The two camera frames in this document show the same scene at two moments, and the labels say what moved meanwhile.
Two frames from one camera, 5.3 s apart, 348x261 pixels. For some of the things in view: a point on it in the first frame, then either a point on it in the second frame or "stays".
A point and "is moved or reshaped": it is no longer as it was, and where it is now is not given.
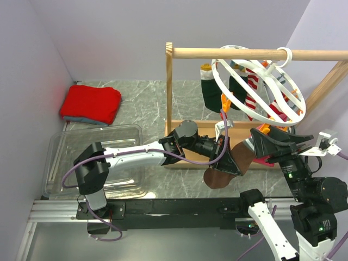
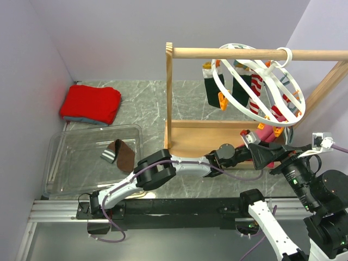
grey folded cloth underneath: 85,120 stays
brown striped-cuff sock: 243,156 is moved or reshaped
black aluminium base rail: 176,214 stays
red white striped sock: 253,80 is moved or reshaped
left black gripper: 227,164 -> 249,151
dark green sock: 233,87 is moved or reshaped
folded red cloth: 96,103 stays
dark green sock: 212,93 is moved or reshaped
